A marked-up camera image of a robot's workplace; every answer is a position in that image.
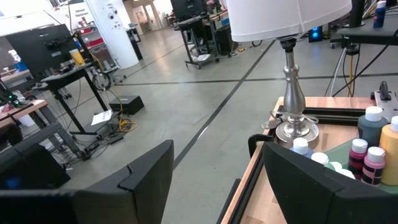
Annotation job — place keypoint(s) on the small pale pink paint bottle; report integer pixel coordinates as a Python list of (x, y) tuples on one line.
[(373, 169)]

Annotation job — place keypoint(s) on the green translucent plastic bin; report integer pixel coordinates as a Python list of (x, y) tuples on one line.
[(342, 151)]

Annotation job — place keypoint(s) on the blue lit computer tower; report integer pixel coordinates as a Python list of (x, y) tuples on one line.
[(315, 33)]

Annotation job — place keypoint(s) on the black standing desk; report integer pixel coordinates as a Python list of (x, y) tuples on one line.
[(62, 77)]

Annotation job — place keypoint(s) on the large green paint bottle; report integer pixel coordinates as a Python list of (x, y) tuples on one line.
[(320, 158)]

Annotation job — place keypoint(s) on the background wooden table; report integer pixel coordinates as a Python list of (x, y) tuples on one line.
[(21, 109)]

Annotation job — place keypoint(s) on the large dark teal paint bottle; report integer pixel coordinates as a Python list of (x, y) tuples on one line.
[(371, 130)]

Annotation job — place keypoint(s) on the black monitor on cart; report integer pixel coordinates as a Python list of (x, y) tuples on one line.
[(186, 7)]

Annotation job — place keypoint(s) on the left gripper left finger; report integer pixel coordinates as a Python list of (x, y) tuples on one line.
[(140, 186)]

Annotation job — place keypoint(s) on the black box on floor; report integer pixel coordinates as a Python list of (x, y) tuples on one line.
[(126, 104)]

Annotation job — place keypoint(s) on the black equipment cart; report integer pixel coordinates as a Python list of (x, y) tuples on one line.
[(202, 37)]

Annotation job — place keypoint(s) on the black background desk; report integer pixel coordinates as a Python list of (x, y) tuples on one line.
[(367, 31)]

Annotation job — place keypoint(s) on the large yellow-orange paint bottle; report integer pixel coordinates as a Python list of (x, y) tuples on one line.
[(390, 155)]

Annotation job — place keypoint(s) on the white shade chrome table lamp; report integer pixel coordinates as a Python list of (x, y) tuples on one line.
[(292, 93)]

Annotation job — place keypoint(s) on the blue bottle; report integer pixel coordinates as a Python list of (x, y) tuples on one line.
[(380, 15)]

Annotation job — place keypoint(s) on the shelving unit with red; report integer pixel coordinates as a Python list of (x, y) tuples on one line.
[(93, 42)]

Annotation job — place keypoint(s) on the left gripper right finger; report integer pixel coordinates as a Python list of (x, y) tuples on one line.
[(304, 193)]

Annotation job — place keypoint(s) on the yellow cup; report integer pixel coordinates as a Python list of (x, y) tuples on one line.
[(76, 57)]

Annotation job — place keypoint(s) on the black background monitor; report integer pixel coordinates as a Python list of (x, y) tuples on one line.
[(37, 49)]

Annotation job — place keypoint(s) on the white paper sheet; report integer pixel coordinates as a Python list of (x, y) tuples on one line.
[(102, 117)]

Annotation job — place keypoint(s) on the small magenta paint bottle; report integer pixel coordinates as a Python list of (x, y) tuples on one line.
[(357, 158)]

